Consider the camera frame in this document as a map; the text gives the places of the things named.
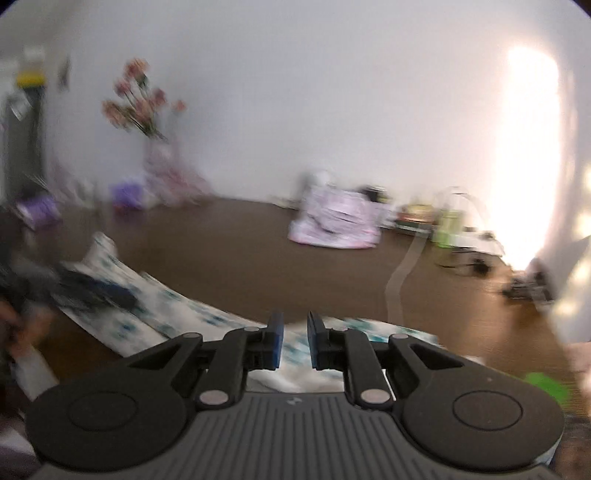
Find black phone holder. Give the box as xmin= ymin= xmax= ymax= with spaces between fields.
xmin=503 ymin=270 xmax=555 ymax=303

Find pink floral clothes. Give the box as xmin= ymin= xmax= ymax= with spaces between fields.
xmin=287 ymin=182 xmax=386 ymax=250

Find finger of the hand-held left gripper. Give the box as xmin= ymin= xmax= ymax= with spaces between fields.
xmin=58 ymin=270 xmax=139 ymax=311

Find purple tissue pack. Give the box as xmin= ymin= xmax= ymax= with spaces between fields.
xmin=110 ymin=181 xmax=145 ymax=210

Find pink flower bouquet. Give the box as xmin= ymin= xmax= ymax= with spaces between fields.
xmin=102 ymin=58 xmax=188 ymax=139

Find plastic wrapped vase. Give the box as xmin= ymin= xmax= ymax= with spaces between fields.
xmin=143 ymin=137 xmax=185 ymax=204

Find white teal floral clothes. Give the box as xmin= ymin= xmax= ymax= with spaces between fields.
xmin=58 ymin=231 xmax=439 ymax=393

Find purple packet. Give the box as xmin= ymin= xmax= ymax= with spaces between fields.
xmin=18 ymin=194 xmax=63 ymax=229

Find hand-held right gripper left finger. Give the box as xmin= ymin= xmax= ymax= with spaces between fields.
xmin=124 ymin=310 xmax=284 ymax=410

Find green plastic part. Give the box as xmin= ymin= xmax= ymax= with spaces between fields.
xmin=524 ymin=371 xmax=571 ymax=407

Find clear plastic bag red print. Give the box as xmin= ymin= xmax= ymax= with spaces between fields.
xmin=159 ymin=157 xmax=214 ymax=206

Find small black device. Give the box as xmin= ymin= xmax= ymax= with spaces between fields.
xmin=436 ymin=251 xmax=492 ymax=278

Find green spray bottle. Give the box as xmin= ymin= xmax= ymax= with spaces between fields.
xmin=431 ymin=208 xmax=462 ymax=247

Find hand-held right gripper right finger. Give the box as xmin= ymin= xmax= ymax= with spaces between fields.
xmin=307 ymin=310 xmax=465 ymax=410

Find yellow packet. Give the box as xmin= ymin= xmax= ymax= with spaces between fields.
xmin=401 ymin=202 xmax=435 ymax=219

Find person's left forearm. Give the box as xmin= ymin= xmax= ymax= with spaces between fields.
xmin=0 ymin=305 xmax=60 ymax=402

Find white cable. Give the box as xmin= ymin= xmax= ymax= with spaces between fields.
xmin=385 ymin=231 xmax=428 ymax=326

